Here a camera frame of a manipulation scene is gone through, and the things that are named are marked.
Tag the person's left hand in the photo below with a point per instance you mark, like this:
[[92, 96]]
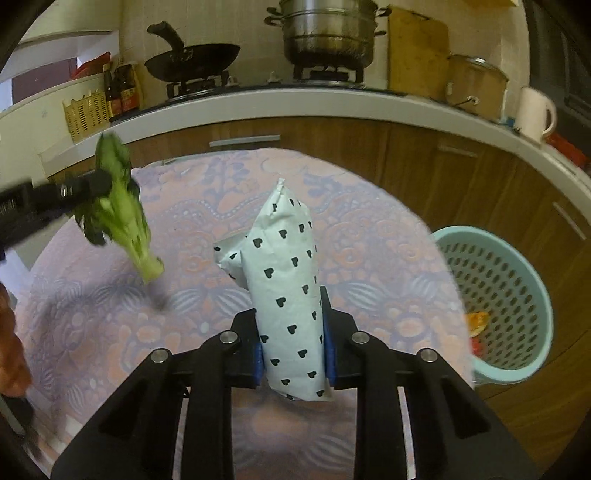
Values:
[[11, 350]]

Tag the dark sauce bottle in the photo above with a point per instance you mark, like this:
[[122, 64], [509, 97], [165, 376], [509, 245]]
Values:
[[111, 97], [129, 92]]

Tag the black wok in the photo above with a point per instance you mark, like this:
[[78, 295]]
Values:
[[198, 60]]

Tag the red white box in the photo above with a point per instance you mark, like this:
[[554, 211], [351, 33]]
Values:
[[92, 64]]

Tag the red snack packet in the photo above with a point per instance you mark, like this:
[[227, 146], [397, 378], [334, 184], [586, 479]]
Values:
[[568, 150]]

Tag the orange plastic bag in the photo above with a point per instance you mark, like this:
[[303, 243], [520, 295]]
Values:
[[476, 347]]

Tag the white kitchen countertop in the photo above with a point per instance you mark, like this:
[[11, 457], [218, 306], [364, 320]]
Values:
[[323, 104]]

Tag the teal plastic basket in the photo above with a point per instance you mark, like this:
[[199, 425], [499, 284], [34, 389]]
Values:
[[517, 364]]

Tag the white heart print packet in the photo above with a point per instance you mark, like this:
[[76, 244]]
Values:
[[286, 286]]

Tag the white mug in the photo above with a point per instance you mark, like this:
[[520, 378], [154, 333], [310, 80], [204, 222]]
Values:
[[531, 115]]

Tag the wooden cutting board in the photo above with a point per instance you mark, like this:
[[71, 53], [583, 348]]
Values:
[[415, 55]]

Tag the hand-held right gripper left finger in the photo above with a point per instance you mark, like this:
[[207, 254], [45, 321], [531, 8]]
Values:
[[257, 364]]

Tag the orange packet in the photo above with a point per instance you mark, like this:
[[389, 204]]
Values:
[[478, 323]]

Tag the patterned pink tablecloth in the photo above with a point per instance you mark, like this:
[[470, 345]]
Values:
[[184, 258]]

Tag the steel steamer pot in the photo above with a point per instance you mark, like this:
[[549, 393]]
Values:
[[328, 41]]

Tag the black gas stove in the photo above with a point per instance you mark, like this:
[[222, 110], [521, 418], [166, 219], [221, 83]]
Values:
[[207, 84]]

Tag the green leafy vegetable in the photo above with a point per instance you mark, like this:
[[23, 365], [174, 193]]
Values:
[[129, 221]]

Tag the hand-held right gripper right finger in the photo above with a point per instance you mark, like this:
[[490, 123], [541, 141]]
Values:
[[328, 360]]

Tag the yellow plastic basket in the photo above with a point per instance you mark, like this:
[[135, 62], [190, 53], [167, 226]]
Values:
[[85, 115]]

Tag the dark door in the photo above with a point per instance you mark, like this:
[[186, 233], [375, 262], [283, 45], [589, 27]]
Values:
[[563, 55]]

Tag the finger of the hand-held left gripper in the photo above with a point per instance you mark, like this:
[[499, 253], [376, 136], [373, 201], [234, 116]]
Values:
[[74, 191]]

